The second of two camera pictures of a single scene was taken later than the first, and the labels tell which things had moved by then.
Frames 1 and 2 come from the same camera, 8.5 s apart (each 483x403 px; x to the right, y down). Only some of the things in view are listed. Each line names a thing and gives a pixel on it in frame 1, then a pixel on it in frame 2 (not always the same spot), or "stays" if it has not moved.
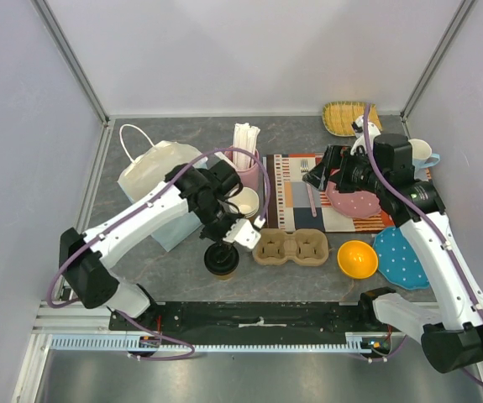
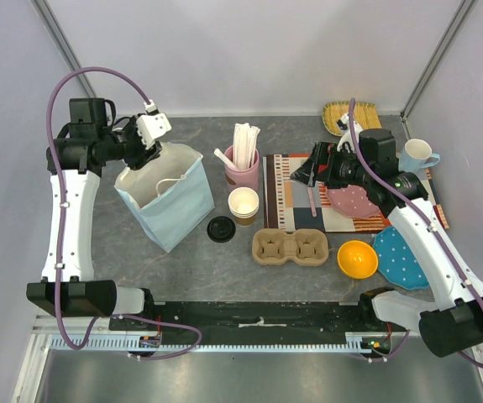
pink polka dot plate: x=355 y=204 stays
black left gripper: x=218 y=237 → x=144 y=156
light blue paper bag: x=147 y=170 stays
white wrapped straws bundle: x=244 y=138 stays
